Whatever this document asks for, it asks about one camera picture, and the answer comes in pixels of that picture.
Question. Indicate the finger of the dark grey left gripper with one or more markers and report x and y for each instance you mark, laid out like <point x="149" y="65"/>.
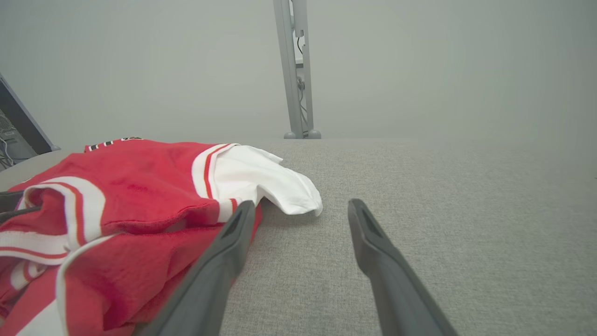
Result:
<point x="14" y="214"/>
<point x="9" y="200"/>

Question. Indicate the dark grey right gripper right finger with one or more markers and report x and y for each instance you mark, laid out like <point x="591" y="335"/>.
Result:
<point x="396" y="289"/>

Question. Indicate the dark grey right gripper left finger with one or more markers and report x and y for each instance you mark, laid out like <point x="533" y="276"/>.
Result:
<point x="210" y="280"/>

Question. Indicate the red white basketball jersey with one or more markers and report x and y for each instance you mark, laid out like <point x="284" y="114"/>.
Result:
<point x="140" y="177"/>

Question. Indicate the black computer tower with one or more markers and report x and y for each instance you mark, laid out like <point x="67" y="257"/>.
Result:
<point x="11" y="140"/>

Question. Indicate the grey wheeled desk frame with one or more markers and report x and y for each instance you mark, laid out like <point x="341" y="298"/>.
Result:
<point x="23" y="119"/>

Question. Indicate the grey partition post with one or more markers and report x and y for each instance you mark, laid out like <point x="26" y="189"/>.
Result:
<point x="285" y="56"/>

